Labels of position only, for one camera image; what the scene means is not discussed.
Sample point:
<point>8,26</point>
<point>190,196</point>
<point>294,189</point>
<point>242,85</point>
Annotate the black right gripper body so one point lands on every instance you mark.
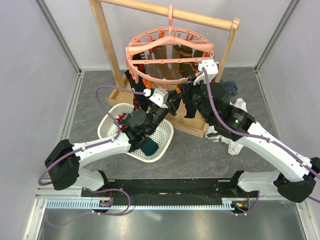
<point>195,91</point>

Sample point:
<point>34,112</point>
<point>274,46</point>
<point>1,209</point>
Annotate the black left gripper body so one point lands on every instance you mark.
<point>157,117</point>

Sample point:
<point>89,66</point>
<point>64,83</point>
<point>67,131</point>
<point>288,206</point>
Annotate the navy blue sock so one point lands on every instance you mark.
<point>190,108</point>
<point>173,102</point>

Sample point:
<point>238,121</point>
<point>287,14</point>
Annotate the pink round clip hanger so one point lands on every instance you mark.
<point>162,52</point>

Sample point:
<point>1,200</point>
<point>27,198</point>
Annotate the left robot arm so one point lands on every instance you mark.
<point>66,164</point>

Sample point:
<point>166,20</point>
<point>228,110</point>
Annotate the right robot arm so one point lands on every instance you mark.
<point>294,176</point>

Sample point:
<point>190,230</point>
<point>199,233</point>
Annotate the navy sock with green patches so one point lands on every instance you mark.
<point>139,100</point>

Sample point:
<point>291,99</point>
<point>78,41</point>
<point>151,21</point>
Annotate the olive striped hanging sock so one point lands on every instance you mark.
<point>187,69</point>

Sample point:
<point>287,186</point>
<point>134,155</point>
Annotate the white perforated plastic basket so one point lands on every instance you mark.
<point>162,135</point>

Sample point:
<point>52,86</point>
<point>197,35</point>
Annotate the blue grey sock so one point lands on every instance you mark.
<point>231,86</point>

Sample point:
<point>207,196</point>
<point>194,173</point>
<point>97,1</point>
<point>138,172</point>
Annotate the black red argyle sock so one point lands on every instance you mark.
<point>141,67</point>

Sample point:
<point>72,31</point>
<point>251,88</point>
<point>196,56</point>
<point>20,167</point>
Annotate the white cloth pile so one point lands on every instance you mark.
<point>235,145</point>

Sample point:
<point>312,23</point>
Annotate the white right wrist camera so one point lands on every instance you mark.
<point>207,69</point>

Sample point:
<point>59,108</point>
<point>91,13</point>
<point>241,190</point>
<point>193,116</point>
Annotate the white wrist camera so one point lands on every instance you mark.
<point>158,96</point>
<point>207,69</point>

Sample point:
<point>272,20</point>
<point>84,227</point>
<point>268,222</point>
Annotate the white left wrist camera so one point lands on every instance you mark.
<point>158,96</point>

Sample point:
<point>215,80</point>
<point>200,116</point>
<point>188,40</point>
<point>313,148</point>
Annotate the wooden drying rack frame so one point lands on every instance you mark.
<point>196,126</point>

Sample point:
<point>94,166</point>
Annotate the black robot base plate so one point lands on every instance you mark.
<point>180,190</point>

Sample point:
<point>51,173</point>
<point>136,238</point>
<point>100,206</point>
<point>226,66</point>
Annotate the grey cable duct strip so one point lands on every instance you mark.
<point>90,204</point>

